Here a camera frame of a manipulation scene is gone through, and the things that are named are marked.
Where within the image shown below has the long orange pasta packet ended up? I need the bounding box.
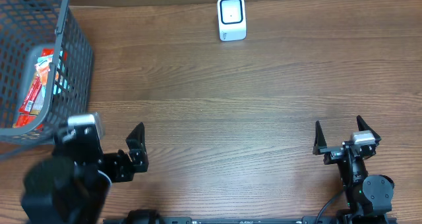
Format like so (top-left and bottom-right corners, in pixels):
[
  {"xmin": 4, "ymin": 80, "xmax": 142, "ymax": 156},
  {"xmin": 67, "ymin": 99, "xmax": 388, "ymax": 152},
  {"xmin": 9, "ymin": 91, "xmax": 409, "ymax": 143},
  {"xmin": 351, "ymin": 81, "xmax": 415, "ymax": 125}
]
[{"xmin": 13, "ymin": 48, "xmax": 54, "ymax": 128}]

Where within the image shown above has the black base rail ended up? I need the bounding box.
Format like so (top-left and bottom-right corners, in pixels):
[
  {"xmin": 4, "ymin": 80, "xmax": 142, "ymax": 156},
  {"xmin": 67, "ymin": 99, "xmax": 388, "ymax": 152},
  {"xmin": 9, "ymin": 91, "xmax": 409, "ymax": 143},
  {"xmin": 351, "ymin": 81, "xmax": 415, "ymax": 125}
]
[{"xmin": 103, "ymin": 215, "xmax": 398, "ymax": 224}]

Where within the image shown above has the red stick sachet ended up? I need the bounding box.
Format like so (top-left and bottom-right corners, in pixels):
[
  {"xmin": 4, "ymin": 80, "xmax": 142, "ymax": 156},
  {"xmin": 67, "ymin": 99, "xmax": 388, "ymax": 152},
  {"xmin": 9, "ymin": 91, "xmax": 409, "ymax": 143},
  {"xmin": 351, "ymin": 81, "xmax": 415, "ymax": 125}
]
[{"xmin": 18, "ymin": 76, "xmax": 42, "ymax": 114}]

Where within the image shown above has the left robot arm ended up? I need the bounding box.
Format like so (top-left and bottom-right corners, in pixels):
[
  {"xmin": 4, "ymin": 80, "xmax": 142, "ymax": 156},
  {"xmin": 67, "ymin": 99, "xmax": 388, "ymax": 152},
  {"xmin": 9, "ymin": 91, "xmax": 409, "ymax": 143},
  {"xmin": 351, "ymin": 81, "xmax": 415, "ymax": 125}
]
[{"xmin": 21, "ymin": 123, "xmax": 149, "ymax": 224}]

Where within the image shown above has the white barcode scanner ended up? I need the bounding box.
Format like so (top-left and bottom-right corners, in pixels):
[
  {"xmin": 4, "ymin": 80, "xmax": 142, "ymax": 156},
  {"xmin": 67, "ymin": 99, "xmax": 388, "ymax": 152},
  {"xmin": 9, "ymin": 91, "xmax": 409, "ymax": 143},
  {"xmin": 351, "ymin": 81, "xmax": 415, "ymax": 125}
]
[{"xmin": 217, "ymin": 0, "xmax": 247, "ymax": 42}]

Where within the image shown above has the grey plastic mesh basket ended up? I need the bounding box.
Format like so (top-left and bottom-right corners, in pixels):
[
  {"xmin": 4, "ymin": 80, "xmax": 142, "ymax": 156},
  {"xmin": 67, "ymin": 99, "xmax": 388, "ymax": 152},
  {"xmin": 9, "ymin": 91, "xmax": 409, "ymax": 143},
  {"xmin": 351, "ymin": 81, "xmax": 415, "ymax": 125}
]
[{"xmin": 1, "ymin": 0, "xmax": 94, "ymax": 147}]

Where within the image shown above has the teal orange snack packet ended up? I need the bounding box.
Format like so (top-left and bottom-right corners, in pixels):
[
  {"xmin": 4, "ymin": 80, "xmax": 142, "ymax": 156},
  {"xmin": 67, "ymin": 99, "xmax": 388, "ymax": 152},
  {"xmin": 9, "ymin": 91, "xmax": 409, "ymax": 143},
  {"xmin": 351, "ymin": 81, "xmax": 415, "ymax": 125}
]
[{"xmin": 35, "ymin": 48, "xmax": 68, "ymax": 97}]

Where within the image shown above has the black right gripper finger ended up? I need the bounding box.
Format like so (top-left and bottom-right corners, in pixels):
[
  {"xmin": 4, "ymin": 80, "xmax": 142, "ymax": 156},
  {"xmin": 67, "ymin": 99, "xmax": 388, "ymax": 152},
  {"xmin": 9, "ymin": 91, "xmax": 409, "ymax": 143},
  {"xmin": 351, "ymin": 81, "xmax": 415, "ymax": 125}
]
[
  {"xmin": 313, "ymin": 121, "xmax": 328, "ymax": 155},
  {"xmin": 356, "ymin": 115, "xmax": 382, "ymax": 144}
]

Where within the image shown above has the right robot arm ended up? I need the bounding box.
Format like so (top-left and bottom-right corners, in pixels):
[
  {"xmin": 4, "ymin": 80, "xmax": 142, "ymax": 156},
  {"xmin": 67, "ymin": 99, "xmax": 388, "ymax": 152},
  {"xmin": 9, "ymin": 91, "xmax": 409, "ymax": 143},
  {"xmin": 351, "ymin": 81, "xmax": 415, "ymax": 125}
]
[{"xmin": 313, "ymin": 115, "xmax": 396, "ymax": 223}]

